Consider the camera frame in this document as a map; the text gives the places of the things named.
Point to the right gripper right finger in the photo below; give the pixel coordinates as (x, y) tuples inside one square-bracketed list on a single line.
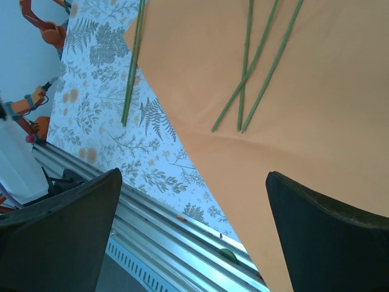
[(334, 249)]

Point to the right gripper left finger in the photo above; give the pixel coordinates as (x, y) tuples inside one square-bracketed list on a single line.
[(54, 237)]

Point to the orange wrapping paper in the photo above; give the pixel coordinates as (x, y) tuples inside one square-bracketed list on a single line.
[(304, 152)]

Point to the pink and white flower bunch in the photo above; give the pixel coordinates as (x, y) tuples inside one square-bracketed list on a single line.
[(273, 67)]

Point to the fake pale teal rose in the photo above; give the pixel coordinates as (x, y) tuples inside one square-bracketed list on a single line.
[(135, 61)]

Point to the fake pink rose stem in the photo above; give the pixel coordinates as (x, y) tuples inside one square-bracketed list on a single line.
[(246, 76)]

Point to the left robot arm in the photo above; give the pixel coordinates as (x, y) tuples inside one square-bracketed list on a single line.
[(15, 167)]

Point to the small green cap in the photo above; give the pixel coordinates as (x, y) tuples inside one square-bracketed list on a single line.
[(228, 255)]

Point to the floral patterned tablecloth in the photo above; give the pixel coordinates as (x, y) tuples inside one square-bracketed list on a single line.
[(100, 91)]

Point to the aluminium table frame rail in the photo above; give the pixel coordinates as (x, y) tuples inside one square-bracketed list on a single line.
[(170, 225)]

